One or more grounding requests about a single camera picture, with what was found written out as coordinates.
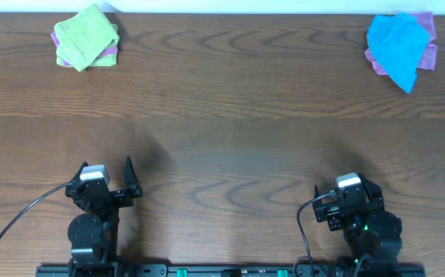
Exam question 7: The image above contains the crumpled pink cloth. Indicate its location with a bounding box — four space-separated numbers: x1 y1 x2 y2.
365 12 437 75

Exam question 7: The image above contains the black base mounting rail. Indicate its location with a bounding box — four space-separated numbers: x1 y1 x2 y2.
35 264 426 277

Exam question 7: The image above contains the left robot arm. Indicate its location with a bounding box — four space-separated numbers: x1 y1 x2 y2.
65 157 142 276

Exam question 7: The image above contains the green folded cloth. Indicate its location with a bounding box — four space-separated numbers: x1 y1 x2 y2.
55 23 119 68
53 2 120 72

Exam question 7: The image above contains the black right camera cable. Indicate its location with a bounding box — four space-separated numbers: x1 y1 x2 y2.
293 191 337 277

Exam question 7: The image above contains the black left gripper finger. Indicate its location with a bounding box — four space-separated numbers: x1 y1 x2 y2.
72 162 89 182
124 155 142 198

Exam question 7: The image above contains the blue microfiber cloth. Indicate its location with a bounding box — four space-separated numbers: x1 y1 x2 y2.
366 13 429 94

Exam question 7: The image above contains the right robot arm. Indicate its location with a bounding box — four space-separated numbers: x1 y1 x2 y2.
313 172 403 276

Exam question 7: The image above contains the black camera cable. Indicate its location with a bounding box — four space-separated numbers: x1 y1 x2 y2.
0 182 72 277
293 191 337 277

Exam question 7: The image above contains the bottom green folded cloth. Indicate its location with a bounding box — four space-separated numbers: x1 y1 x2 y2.
55 23 119 68

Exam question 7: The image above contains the folded pink cloth in stack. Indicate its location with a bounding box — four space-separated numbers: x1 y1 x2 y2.
56 45 119 68

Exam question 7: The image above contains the black left camera cable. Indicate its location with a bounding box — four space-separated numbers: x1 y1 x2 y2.
0 182 72 277

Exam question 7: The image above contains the top green folded cloth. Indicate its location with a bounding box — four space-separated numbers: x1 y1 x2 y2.
53 2 120 72

